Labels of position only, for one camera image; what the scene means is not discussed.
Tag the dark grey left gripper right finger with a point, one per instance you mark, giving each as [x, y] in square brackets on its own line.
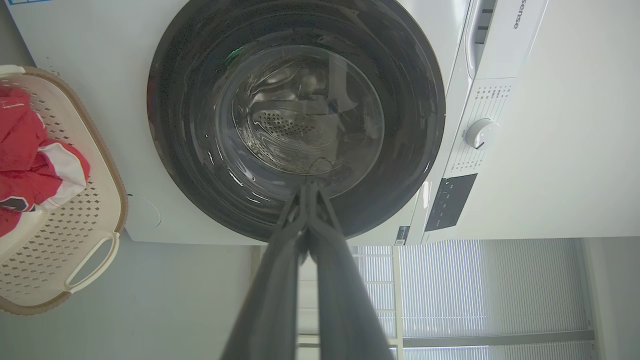
[345, 305]

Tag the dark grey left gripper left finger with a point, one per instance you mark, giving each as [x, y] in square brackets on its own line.
[272, 300]

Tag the white front-load washing machine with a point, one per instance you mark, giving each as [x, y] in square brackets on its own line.
[550, 150]

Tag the white window blinds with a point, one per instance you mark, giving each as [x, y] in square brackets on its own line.
[490, 295]

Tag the black washer display panel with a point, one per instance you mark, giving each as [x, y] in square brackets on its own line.
[450, 201]

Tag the beige perforated laundry basket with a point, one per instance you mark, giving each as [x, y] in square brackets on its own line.
[70, 235]

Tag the white round control dial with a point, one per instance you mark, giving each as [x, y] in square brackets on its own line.
[481, 133]

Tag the red and white garment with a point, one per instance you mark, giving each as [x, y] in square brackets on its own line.
[30, 155]

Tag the white detergent drawer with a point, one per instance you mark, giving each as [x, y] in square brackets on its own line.
[480, 35]

